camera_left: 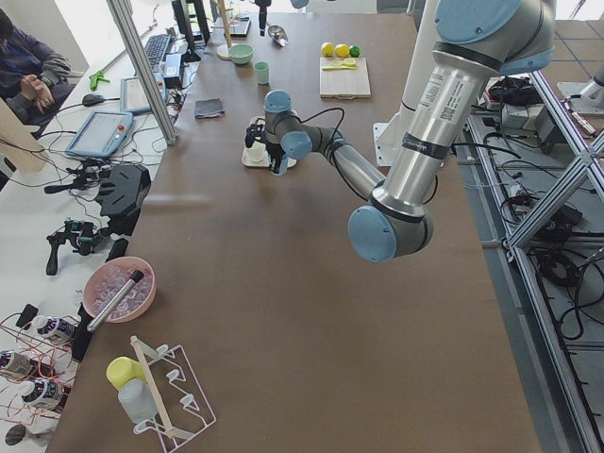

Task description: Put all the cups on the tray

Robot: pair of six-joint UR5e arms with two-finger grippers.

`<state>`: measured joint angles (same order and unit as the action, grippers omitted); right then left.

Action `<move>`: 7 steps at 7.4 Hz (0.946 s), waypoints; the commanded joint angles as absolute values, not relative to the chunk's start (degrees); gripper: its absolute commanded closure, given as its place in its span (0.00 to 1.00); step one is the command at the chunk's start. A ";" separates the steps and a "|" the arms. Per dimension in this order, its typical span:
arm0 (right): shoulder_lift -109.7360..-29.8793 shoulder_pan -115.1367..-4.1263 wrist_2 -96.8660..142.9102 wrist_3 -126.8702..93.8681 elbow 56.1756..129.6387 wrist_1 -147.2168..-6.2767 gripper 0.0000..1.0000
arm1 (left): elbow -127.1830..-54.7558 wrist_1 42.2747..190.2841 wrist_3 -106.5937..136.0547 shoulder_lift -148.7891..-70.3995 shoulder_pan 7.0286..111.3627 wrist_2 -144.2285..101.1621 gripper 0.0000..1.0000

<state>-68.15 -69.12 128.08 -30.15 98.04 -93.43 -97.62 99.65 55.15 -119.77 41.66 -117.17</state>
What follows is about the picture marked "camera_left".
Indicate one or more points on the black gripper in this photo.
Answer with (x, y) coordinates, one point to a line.
(275, 154)

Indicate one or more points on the cream plastic cup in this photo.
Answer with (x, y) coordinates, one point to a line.
(256, 153)

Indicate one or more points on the mint green plastic cup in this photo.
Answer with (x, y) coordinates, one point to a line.
(261, 71)

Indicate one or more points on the blue plastic cup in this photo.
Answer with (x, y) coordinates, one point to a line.
(284, 167)

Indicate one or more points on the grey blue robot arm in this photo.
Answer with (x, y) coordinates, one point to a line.
(476, 40)

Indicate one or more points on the cream plastic tray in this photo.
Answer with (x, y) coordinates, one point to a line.
(254, 133)

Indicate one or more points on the grey folded cloth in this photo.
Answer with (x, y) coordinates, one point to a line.
(208, 108)

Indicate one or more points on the wooden cutting board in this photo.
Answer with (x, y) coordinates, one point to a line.
(344, 84)

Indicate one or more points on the mint green bowl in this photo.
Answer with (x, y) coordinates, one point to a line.
(240, 53)

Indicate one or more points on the yellow plastic knife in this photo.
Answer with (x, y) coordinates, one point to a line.
(336, 68)

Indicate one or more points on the wooden mug tree stand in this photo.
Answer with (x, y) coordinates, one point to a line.
(223, 50)

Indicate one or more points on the yellow lemon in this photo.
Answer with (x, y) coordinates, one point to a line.
(327, 49)
(341, 50)

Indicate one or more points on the metal scoop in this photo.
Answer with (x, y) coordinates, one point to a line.
(278, 35)

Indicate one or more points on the green lime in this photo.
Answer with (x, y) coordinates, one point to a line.
(354, 51)

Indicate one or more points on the blue teach pendant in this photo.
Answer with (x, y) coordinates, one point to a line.
(101, 135)
(132, 96)

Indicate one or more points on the black keyboard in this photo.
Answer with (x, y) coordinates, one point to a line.
(156, 48)

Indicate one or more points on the metal muddler stick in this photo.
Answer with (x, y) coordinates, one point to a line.
(117, 299)

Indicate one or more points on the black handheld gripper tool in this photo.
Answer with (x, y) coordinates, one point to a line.
(83, 236)

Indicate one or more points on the pink bowl with ice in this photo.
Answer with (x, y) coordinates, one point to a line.
(106, 282)

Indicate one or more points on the seated person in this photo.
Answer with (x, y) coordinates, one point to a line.
(34, 77)

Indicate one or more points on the yellow capped plastic bottle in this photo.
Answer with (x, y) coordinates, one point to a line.
(134, 395)

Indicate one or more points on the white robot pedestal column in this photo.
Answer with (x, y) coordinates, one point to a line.
(388, 136)

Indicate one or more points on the aluminium frame post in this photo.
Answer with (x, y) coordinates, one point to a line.
(121, 12)

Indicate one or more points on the white wire rack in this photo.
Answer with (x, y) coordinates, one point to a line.
(184, 410)

